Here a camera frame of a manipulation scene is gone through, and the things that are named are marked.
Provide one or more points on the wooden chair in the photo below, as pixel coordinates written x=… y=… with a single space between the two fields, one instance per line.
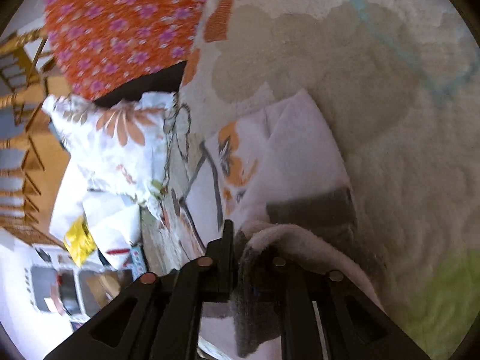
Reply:
x=37 y=146

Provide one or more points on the pink floral knit cardigan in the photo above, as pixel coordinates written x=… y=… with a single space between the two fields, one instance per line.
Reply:
x=300 y=150

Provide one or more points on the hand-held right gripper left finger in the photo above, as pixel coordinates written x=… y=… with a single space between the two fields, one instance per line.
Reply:
x=221 y=264

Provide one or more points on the orange floral cloth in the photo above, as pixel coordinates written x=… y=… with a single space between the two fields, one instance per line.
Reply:
x=112 y=26

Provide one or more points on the yellow packet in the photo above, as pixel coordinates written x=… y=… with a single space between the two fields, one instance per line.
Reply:
x=78 y=240

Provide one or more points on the quilted floral bedspread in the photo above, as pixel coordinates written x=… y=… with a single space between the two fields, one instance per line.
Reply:
x=375 y=82

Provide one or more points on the white plastic bag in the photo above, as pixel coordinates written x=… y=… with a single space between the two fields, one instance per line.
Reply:
x=109 y=225

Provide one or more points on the white floral pillow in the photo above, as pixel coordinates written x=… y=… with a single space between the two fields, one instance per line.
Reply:
x=112 y=150

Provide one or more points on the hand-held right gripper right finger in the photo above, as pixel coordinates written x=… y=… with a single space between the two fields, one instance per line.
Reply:
x=297 y=302

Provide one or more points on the blue patterned box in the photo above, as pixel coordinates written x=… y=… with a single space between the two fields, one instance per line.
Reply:
x=137 y=260

